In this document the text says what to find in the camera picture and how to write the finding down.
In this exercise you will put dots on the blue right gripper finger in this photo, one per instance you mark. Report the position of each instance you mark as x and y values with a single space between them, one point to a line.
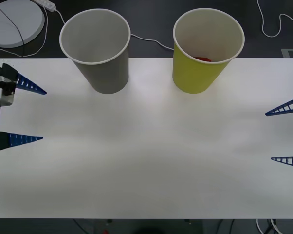
290 161
288 107

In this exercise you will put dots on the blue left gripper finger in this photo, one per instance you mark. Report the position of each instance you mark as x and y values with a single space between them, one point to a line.
27 85
17 140

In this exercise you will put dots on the round white floor plate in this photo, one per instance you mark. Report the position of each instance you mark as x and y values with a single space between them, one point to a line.
27 22

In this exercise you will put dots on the grey plastic waste bin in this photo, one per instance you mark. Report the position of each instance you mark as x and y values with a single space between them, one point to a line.
107 78

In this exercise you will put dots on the white power strip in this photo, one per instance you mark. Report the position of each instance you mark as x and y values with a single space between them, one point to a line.
47 4

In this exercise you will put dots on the yellow-green plastic waste bin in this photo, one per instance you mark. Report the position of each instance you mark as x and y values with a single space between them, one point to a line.
195 75

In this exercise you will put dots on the red can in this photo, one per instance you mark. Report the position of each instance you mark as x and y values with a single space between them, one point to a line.
202 58

